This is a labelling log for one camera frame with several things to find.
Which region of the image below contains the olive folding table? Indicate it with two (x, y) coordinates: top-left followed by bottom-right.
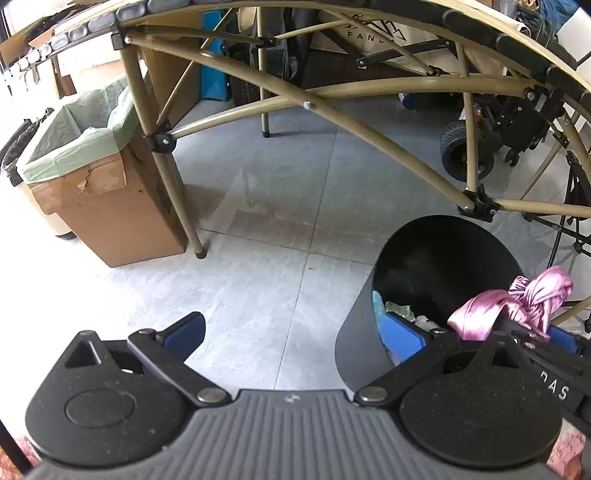
(0, 0), (591, 325)

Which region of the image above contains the beige bin with black bag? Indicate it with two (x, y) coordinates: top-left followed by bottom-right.
(0, 108), (79, 241)

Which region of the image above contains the black trash bin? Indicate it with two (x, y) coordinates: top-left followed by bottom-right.
(335, 215), (525, 393)

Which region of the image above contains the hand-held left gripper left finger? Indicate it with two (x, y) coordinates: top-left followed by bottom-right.
(62, 312), (232, 408)

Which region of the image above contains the large brown cardboard box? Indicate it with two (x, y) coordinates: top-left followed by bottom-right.
(139, 9), (222, 139)

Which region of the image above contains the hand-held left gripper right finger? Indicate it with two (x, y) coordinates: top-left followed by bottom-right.
(355, 312), (527, 408)

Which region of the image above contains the light blue plush toy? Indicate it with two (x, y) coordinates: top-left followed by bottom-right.
(371, 289), (387, 325)

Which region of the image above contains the pink satin scrunchie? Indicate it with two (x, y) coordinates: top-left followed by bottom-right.
(447, 265), (574, 343)

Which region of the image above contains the pink fluffy rug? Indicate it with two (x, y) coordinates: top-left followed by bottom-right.
(14, 424), (591, 480)

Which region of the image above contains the black folding chair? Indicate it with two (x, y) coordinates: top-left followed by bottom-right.
(522, 152), (591, 325)

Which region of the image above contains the blue flat box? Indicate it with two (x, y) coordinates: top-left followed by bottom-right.
(201, 9), (241, 103)

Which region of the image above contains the cardboard box with green liner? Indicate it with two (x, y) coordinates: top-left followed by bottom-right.
(23, 76), (188, 268)

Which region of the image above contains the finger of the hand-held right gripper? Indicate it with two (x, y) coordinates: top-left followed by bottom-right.
(549, 324), (581, 354)
(494, 318), (551, 348)

